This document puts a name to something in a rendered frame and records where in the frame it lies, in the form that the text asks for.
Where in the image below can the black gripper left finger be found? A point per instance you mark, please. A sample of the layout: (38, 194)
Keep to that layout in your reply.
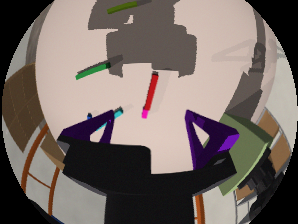
(84, 129)

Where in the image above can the dark red rod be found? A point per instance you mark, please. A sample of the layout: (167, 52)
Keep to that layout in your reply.
(151, 91)

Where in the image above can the turquoise rod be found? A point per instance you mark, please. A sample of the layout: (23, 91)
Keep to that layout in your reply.
(116, 114)

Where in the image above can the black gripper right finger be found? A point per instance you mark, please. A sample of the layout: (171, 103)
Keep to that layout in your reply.
(221, 138)

